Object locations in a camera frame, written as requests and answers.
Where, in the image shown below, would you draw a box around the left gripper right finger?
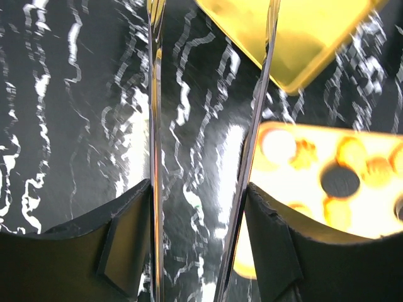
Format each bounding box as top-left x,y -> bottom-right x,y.
245,184 -> 402,301

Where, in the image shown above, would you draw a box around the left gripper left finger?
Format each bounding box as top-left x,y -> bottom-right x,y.
1,179 -> 151,301

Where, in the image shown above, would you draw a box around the orange swirl cookie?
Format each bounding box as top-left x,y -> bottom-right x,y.
290,139 -> 317,170
362,157 -> 393,187

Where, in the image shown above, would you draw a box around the yellow pineapple cookie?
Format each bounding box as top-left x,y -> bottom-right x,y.
323,197 -> 351,231
336,137 -> 367,172

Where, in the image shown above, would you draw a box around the metal tongs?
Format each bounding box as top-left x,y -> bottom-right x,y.
146,0 -> 281,302

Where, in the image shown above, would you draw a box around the black sandwich cookie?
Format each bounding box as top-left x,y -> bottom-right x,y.
320,165 -> 360,198

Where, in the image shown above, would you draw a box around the round tan biscuit left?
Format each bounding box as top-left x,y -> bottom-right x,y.
288,203 -> 312,217

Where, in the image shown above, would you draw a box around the round tan biscuit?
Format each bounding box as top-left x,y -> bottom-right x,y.
389,143 -> 403,176
288,203 -> 312,217

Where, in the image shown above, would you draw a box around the yellow plastic tray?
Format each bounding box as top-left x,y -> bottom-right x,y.
231,121 -> 403,281

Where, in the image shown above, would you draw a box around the pink cookie left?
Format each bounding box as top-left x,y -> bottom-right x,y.
261,129 -> 297,165

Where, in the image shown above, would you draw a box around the round tan biscuit top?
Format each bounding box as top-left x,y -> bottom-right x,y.
389,143 -> 403,176

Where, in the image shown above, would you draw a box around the gold tin lid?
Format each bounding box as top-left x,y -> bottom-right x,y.
197,0 -> 385,94

